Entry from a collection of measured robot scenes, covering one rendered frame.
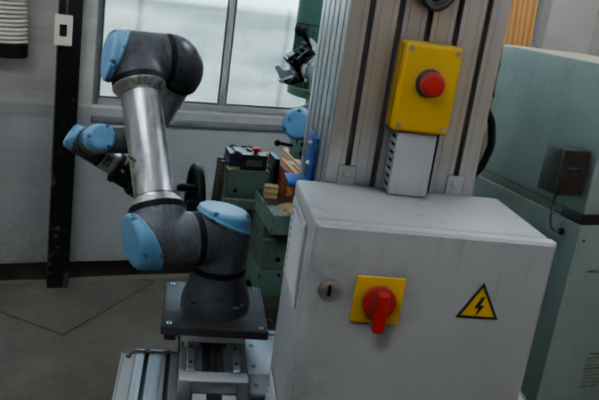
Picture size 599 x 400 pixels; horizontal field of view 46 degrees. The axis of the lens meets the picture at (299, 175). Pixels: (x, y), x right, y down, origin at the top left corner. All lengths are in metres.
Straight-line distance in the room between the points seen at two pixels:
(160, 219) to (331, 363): 0.56
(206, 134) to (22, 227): 0.96
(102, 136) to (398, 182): 1.00
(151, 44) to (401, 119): 0.70
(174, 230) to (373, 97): 0.53
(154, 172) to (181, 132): 1.99
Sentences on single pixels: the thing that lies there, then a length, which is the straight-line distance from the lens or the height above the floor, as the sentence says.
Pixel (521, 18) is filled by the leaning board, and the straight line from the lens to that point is 4.07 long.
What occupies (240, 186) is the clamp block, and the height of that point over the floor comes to 0.91.
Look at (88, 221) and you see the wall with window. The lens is 3.50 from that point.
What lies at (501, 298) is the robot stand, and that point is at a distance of 1.02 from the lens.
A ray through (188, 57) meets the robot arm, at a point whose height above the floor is 1.33.
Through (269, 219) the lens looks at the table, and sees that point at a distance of 1.99.
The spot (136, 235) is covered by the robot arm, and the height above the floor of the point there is 1.01.
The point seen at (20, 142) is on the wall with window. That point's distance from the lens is 3.36.
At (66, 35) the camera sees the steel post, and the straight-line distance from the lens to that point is 3.18.
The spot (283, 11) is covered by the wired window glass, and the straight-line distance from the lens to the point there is 3.58.
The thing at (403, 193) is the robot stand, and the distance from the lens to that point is 1.09.
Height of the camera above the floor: 1.52
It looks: 15 degrees down
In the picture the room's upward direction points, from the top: 8 degrees clockwise
